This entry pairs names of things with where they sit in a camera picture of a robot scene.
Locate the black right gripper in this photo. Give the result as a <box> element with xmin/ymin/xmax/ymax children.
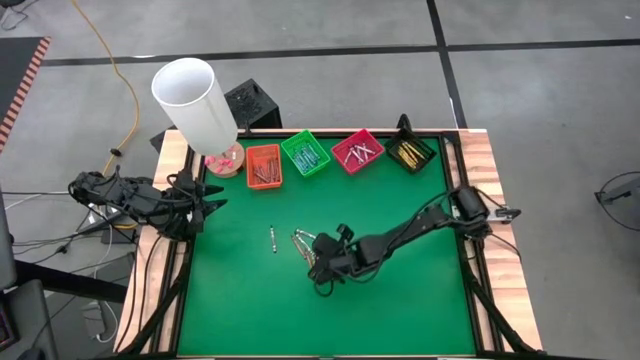
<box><xmin>307</xmin><ymin>232</ymin><xmax>360</xmax><ymax>285</ymax></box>

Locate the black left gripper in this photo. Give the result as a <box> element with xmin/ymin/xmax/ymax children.
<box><xmin>164</xmin><ymin>169</ymin><xmax>229</xmax><ymax>237</ymax></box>

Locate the round wooden pink dish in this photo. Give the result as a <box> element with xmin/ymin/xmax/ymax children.
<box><xmin>204</xmin><ymin>141</ymin><xmax>246</xmax><ymax>180</ymax></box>

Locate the wooden table side board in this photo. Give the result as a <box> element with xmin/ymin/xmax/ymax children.
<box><xmin>457</xmin><ymin>128</ymin><xmax>544</xmax><ymax>351</ymax></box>
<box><xmin>113</xmin><ymin>129</ymin><xmax>201</xmax><ymax>354</ymax></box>

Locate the orange plastic basket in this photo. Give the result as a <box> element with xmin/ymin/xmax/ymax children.
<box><xmin>245</xmin><ymin>143</ymin><xmax>284</xmax><ymax>191</ymax></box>

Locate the white cylindrical lamp shade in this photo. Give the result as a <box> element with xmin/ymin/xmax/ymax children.
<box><xmin>150</xmin><ymin>56</ymin><xmax>239</xmax><ymax>157</ymax></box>

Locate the black perforated box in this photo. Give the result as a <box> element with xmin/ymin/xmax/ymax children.
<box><xmin>222</xmin><ymin>77</ymin><xmax>283</xmax><ymax>133</ymax></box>

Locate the green plastic basket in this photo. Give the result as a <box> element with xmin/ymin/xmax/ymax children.
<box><xmin>280</xmin><ymin>129</ymin><xmax>332</xmax><ymax>178</ymax></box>

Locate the red plastic basket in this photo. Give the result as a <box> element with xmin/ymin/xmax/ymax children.
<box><xmin>330</xmin><ymin>127</ymin><xmax>386</xmax><ymax>176</ymax></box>

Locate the black plastic basket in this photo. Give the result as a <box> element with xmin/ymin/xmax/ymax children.
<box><xmin>383</xmin><ymin>127</ymin><xmax>437</xmax><ymax>175</ymax></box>

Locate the black floor beam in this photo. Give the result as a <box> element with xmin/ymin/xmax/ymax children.
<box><xmin>14</xmin><ymin>259</ymin><xmax>129</xmax><ymax>305</ymax></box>

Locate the white power adapter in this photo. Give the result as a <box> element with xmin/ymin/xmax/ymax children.
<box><xmin>81</xmin><ymin>300</ymin><xmax>119</xmax><ymax>345</ymax></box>

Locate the grey box device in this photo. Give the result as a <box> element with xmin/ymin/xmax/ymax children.
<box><xmin>487</xmin><ymin>204</ymin><xmax>522</xmax><ymax>224</ymax></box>

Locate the dark computer monitor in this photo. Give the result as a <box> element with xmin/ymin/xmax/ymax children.
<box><xmin>0</xmin><ymin>187</ymin><xmax>59</xmax><ymax>360</ymax></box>

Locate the black orange striped mat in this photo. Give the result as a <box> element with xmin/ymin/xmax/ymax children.
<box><xmin>0</xmin><ymin>35</ymin><xmax>53</xmax><ymax>152</ymax></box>

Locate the yellow cable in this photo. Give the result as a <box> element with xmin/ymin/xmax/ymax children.
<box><xmin>71</xmin><ymin>0</ymin><xmax>141</xmax><ymax>176</ymax></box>

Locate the black aluminium table frame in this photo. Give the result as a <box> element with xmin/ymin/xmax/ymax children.
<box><xmin>112</xmin><ymin>128</ymin><xmax>546</xmax><ymax>360</ymax></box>

